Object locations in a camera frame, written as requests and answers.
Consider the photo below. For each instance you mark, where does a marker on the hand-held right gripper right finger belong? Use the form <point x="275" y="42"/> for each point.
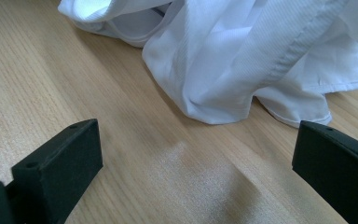
<point x="335" y="168"/>

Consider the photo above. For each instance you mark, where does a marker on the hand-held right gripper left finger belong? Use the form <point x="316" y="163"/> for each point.
<point x="59" y="168"/>

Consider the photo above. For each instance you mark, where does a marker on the white shirt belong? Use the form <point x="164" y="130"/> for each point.
<point x="230" y="62"/>

